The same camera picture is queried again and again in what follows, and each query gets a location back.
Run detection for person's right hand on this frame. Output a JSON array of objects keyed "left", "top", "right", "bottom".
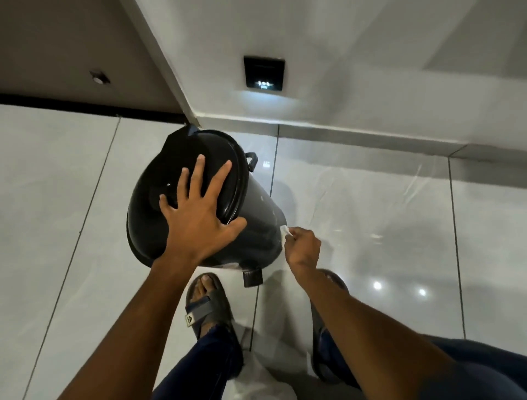
[{"left": 284, "top": 226, "right": 322, "bottom": 276}]

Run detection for person's left hand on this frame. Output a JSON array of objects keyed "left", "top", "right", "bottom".
[{"left": 159, "top": 154, "right": 248, "bottom": 268}]

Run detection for black pedal trash bin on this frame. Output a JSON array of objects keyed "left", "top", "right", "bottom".
[{"left": 126, "top": 125, "right": 288, "bottom": 288}]

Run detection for clear plastic bin bag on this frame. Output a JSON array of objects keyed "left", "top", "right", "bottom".
[{"left": 224, "top": 163, "right": 431, "bottom": 400}]

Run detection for person's right forearm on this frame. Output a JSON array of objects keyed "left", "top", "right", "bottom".
[{"left": 291, "top": 268, "right": 458, "bottom": 400}]

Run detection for person's left forearm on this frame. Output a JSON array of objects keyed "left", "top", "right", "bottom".
[{"left": 58, "top": 257, "right": 199, "bottom": 400}]

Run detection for person's left foot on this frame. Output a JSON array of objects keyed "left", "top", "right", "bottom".
[{"left": 191, "top": 274, "right": 224, "bottom": 307}]

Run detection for person's left grey sandal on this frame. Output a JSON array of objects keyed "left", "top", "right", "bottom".
[{"left": 185, "top": 272, "right": 244, "bottom": 380}]

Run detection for person's grey sandal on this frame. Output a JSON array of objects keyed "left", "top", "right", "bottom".
[
  {"left": 310, "top": 269, "right": 351, "bottom": 385},
  {"left": 185, "top": 272, "right": 244, "bottom": 380}
]

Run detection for person's right grey sandal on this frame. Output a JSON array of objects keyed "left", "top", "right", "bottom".
[{"left": 310, "top": 269, "right": 351, "bottom": 385}]

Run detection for person's left leg blue jeans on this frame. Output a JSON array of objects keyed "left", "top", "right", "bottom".
[{"left": 152, "top": 325, "right": 244, "bottom": 400}]

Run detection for person's leg blue jeans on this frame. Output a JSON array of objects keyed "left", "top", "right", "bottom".
[
  {"left": 152, "top": 325, "right": 244, "bottom": 400},
  {"left": 318, "top": 330, "right": 527, "bottom": 400}
]

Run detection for person's right leg blue jeans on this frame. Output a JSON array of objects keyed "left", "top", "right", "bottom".
[{"left": 318, "top": 330, "right": 527, "bottom": 400}]

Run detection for black square wall panel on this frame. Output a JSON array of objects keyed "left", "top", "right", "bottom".
[{"left": 243, "top": 55, "right": 286, "bottom": 91}]

